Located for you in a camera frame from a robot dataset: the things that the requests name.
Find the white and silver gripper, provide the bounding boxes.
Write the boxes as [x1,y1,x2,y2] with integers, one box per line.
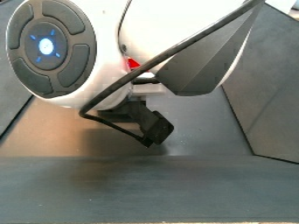
[130,72,165,96]

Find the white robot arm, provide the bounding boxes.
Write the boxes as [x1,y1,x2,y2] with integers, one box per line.
[5,0,265,110]

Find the red shape-sorter block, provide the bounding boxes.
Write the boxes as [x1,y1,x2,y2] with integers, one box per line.
[126,58,140,70]

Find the black camera cable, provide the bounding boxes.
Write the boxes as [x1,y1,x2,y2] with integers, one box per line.
[78,0,266,148]

